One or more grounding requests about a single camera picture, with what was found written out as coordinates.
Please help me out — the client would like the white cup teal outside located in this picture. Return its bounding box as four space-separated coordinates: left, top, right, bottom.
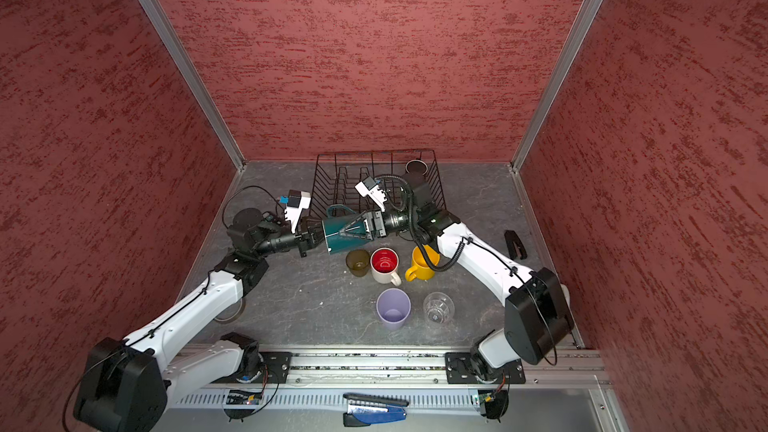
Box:
321 204 369 254

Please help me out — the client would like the yellow mug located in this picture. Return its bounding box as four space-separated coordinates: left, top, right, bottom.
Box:
405 246 441 282

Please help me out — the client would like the black mug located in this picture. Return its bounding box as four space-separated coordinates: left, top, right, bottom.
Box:
404 159 428 183

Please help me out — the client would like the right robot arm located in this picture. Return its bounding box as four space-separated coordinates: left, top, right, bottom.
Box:
322 174 575 383

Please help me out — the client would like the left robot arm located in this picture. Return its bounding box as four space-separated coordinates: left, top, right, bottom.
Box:
63 208 324 431

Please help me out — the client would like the olive green glass cup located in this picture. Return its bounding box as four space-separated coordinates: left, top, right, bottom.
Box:
345 249 370 277

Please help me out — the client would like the white mug red inside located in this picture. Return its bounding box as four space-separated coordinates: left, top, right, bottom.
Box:
370 247 402 287

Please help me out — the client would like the lavender cup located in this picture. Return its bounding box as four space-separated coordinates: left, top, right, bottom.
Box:
376 288 412 331

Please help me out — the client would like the clear glass cup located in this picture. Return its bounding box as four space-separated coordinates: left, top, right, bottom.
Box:
423 292 455 324

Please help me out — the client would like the small black stapler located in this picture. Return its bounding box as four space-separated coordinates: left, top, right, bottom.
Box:
504 230 528 261

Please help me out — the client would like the left circuit board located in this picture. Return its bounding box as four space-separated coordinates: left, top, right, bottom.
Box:
225 390 264 407

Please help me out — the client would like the circuit board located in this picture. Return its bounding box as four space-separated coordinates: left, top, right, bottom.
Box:
478 391 509 421
225 390 264 407

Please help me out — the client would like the blue black stapler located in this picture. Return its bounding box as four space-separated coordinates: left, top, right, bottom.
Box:
343 392 410 428

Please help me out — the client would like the right circuit board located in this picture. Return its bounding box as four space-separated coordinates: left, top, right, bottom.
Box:
478 391 509 421

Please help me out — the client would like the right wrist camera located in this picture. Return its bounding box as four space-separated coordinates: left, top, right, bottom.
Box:
355 176 387 212

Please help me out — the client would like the black wire dish rack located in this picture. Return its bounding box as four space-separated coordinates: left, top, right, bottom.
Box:
308 148 448 235

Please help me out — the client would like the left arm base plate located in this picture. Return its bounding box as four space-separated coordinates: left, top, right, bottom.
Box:
234 351 293 384

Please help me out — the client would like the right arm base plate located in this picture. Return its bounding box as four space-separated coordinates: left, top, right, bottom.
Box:
444 352 526 385

